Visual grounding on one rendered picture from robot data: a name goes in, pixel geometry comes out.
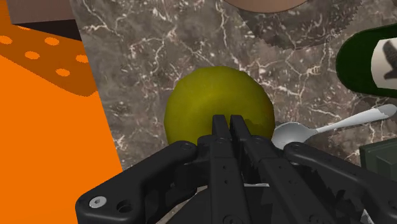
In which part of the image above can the dark green labelled bottle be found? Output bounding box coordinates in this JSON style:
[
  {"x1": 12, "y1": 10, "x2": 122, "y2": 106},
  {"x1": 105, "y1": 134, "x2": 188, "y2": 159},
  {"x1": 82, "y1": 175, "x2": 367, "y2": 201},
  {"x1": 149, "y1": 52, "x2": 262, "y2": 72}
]
[{"x1": 335, "y1": 23, "x2": 397, "y2": 99}]

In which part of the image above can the yellow-green round fruit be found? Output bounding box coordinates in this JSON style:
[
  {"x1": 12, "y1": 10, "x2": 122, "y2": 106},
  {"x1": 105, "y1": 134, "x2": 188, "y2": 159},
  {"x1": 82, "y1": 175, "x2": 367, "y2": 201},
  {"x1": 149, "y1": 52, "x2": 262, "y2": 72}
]
[{"x1": 164, "y1": 66, "x2": 276, "y2": 146}]

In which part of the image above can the silver spoon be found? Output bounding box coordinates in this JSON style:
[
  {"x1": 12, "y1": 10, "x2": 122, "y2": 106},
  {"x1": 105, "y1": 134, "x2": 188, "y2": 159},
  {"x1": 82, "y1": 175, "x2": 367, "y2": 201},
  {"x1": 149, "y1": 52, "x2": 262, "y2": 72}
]
[{"x1": 271, "y1": 104, "x2": 397, "y2": 150}]

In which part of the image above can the tan round dish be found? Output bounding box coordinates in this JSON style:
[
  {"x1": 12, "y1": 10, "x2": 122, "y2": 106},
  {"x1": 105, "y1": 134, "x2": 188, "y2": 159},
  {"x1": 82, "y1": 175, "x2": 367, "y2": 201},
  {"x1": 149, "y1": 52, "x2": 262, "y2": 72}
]
[{"x1": 223, "y1": 0, "x2": 309, "y2": 14}]

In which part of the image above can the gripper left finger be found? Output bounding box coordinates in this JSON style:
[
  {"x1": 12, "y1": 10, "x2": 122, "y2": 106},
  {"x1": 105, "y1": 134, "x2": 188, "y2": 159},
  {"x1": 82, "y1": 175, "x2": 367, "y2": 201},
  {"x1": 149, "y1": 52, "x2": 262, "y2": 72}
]
[{"x1": 75, "y1": 114, "x2": 249, "y2": 224}]

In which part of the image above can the dark green box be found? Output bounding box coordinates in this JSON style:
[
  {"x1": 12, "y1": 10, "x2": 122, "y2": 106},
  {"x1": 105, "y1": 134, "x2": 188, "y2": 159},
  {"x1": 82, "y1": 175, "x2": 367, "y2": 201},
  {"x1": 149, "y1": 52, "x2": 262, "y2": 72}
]
[{"x1": 359, "y1": 137, "x2": 397, "y2": 174}]

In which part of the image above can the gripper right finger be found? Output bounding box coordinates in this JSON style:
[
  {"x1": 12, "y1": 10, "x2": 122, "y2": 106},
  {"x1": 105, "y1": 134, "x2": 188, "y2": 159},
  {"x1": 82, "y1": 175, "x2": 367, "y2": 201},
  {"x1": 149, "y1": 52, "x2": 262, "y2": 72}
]
[{"x1": 230, "y1": 115, "x2": 397, "y2": 224}]

